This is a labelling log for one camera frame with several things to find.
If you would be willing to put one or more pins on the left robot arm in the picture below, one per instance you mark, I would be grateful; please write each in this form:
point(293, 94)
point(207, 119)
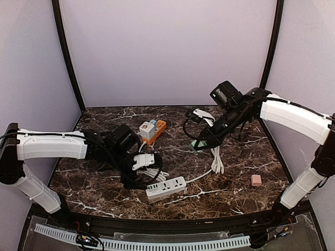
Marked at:
point(18, 145)

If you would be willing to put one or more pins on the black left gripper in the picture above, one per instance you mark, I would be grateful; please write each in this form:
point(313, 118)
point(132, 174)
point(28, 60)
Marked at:
point(128, 173)

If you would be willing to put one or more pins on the right black frame post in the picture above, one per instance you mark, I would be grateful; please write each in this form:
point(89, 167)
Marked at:
point(273, 43)

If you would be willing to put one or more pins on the blue plug adapter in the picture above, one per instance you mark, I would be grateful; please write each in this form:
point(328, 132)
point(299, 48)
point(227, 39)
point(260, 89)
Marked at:
point(153, 122)

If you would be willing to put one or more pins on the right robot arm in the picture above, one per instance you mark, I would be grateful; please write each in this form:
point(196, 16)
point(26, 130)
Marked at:
point(261, 103)

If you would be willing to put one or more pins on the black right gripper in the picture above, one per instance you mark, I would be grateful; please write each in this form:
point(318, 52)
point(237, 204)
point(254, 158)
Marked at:
point(213, 131)

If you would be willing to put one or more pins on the left black frame post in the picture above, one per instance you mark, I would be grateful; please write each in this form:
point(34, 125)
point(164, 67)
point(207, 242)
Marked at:
point(56, 5)

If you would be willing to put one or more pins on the orange power strip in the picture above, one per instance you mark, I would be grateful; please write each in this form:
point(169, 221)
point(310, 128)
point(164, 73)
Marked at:
point(161, 126)

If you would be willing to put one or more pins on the black frame post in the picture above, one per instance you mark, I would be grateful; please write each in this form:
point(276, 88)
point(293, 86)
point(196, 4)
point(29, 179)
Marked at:
point(56, 5)
point(273, 43)

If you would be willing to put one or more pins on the white slotted cable duct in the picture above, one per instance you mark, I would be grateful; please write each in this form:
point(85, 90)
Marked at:
point(85, 242)

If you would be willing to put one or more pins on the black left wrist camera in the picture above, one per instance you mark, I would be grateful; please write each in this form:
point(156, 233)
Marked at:
point(124, 138)

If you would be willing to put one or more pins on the black front table rail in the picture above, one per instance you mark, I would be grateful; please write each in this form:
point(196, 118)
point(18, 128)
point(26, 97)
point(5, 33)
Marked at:
point(249, 223)

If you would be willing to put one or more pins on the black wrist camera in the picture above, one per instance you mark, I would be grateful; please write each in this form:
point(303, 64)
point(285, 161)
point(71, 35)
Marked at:
point(226, 95)
point(124, 138)

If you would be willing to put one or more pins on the pink plug adapter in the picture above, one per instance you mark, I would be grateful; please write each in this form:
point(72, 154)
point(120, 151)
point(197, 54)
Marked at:
point(256, 180)

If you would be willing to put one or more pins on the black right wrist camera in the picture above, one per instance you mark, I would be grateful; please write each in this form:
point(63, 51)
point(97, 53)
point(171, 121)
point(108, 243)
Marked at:
point(226, 95)

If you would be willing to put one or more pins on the white power strip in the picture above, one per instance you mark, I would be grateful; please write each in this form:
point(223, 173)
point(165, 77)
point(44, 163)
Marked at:
point(166, 188)

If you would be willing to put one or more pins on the green plug adapter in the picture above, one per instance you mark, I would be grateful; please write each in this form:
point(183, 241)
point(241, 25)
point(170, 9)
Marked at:
point(198, 147)

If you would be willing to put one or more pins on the white cube socket adapter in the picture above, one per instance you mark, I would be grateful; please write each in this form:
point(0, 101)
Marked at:
point(147, 130)

